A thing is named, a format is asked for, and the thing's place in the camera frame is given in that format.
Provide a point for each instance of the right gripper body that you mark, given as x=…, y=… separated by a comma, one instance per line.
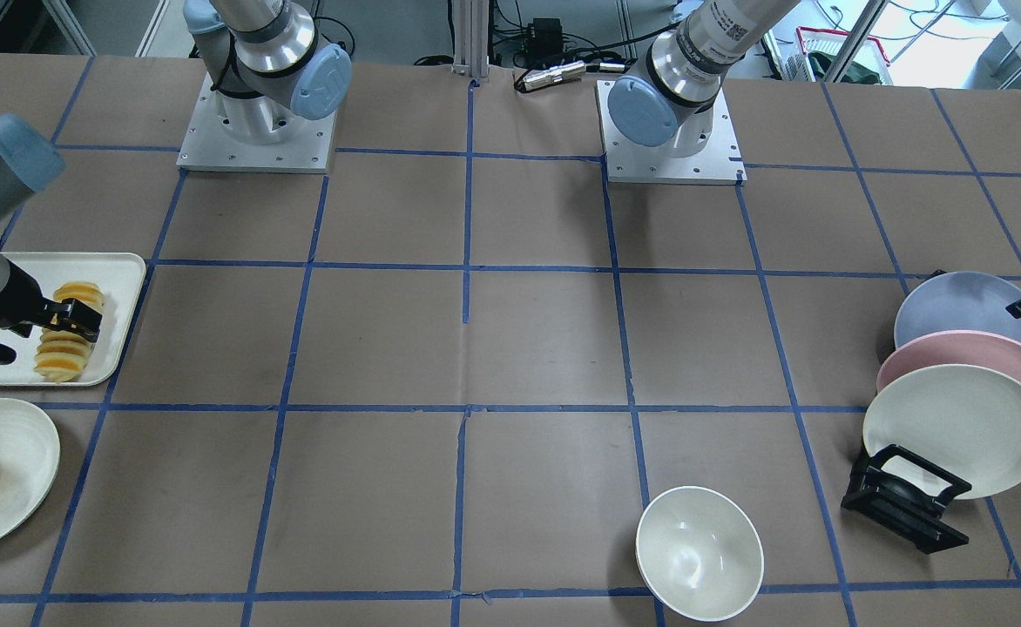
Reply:
x=16, y=304

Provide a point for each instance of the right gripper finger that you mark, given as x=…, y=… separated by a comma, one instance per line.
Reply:
x=69, y=312
x=72, y=330

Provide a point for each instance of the yellow twisted bread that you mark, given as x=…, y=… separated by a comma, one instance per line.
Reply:
x=62, y=356

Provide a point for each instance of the blue plate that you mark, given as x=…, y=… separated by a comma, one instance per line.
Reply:
x=958, y=301

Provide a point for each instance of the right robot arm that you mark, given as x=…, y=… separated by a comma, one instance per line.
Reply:
x=267, y=50

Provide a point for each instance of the pink plate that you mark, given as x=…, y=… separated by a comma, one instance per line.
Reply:
x=956, y=347

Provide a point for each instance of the cream plate with lemon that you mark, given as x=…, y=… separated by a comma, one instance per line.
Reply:
x=29, y=459

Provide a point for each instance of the cream plate in rack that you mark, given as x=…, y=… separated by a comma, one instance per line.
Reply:
x=965, y=419

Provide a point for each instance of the black plate rack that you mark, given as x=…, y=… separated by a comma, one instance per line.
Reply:
x=899, y=505

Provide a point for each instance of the cream bowl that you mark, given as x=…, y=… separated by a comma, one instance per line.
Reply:
x=699, y=554

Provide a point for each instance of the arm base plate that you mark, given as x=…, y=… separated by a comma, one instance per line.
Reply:
x=704, y=151
x=232, y=135

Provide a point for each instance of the aluminium frame post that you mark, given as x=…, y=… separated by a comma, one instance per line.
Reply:
x=471, y=38

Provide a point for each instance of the silver cable connector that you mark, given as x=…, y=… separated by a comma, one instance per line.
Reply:
x=537, y=79

